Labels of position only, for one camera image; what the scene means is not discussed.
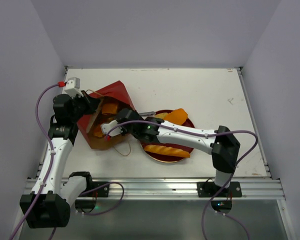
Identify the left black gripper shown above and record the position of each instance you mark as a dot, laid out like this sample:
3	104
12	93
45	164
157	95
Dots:
91	103

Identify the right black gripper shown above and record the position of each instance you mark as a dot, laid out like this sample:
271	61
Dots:
123	116

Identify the metal tongs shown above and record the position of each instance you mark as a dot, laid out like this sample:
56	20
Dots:
147	114

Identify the long twisted bread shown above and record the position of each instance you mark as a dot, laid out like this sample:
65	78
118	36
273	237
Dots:
166	151

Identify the red paper bag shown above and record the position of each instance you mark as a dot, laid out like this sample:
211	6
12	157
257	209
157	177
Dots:
113	93

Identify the sliced bread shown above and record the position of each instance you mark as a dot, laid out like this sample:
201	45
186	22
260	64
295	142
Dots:
178	116

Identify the wavy orange bread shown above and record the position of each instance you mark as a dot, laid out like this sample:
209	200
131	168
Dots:
97	131

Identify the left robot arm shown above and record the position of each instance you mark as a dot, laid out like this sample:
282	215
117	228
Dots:
49	203

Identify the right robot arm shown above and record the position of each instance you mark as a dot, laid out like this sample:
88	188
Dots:
220	144

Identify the red round plate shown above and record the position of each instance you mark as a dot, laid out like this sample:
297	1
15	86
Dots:
169	158

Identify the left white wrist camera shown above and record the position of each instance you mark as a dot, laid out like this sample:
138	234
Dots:
71	87

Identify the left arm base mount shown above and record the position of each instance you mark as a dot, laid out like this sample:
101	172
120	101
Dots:
87	206

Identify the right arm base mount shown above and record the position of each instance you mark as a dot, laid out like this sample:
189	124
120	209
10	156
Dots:
223	202

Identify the aluminium rail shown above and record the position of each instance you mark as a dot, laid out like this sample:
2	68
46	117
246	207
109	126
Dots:
250	188

